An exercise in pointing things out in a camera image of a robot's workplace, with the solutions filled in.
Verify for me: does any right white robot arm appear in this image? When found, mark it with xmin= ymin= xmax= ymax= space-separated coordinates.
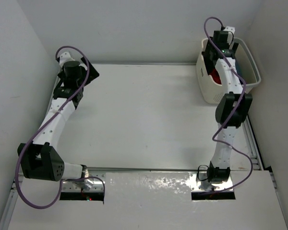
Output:
xmin=202 ymin=26 xmax=252 ymax=183

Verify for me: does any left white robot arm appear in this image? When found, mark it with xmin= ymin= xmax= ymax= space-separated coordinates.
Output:
xmin=17 ymin=51 xmax=99 ymax=181

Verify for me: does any red shirt in basket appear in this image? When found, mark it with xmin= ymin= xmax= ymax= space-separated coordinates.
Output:
xmin=209 ymin=69 xmax=222 ymax=85

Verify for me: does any blue shirt in basket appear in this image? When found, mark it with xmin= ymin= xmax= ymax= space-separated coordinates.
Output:
xmin=235 ymin=60 xmax=242 ymax=77

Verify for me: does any cream laundry basket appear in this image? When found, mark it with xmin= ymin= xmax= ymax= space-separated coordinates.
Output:
xmin=196 ymin=38 xmax=261 ymax=104

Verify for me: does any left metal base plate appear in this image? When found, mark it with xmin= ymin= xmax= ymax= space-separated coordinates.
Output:
xmin=62 ymin=176 xmax=105 ymax=192

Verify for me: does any metal base plate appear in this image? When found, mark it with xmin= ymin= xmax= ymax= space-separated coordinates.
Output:
xmin=189 ymin=171 xmax=233 ymax=192
xmin=62 ymin=176 xmax=105 ymax=192

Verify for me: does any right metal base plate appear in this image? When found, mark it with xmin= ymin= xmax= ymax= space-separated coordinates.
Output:
xmin=189 ymin=171 xmax=233 ymax=192

